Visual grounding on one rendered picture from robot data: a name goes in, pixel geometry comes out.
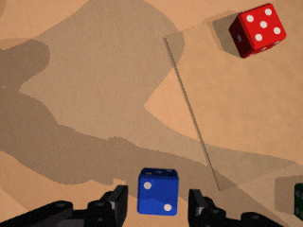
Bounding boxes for red die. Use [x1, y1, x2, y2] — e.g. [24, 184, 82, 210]
[228, 3, 287, 59]

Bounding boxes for green die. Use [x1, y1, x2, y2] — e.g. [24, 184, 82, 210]
[294, 183, 303, 221]

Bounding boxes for blue die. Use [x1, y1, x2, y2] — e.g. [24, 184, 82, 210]
[137, 167, 179, 216]

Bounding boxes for tan square mat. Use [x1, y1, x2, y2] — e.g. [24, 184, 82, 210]
[165, 0, 303, 191]

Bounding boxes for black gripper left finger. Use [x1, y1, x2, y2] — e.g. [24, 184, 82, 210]
[0, 184, 128, 227]

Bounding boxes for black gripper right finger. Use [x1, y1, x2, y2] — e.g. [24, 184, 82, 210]
[187, 189, 284, 227]

